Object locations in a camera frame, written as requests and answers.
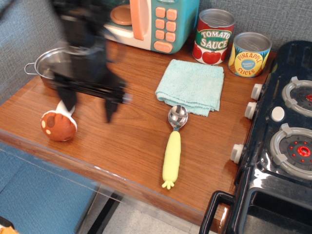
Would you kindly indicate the tomato sauce can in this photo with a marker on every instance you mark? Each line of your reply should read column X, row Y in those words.
column 214, row 31

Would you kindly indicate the brown plush mushroom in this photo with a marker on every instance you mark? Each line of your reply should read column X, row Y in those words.
column 58, row 124

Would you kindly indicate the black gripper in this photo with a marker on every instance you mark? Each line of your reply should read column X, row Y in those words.
column 91, row 76

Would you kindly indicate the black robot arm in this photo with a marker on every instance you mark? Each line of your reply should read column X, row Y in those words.
column 83, row 23

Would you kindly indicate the pineapple slices can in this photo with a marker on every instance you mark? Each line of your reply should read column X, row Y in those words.
column 249, row 54

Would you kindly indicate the light blue rag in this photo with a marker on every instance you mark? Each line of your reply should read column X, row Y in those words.
column 195, row 86

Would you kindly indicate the black toy stove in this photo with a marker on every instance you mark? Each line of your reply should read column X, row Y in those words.
column 273, row 184

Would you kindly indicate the toy microwave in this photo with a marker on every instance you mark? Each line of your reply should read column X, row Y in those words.
column 157, row 25

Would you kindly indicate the spoon with yellow handle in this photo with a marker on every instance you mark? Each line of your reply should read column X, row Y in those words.
column 177, row 118

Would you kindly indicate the small steel pot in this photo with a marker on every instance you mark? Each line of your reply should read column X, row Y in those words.
column 53, row 61

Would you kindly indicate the orange object at corner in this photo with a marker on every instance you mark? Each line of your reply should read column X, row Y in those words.
column 6, row 227

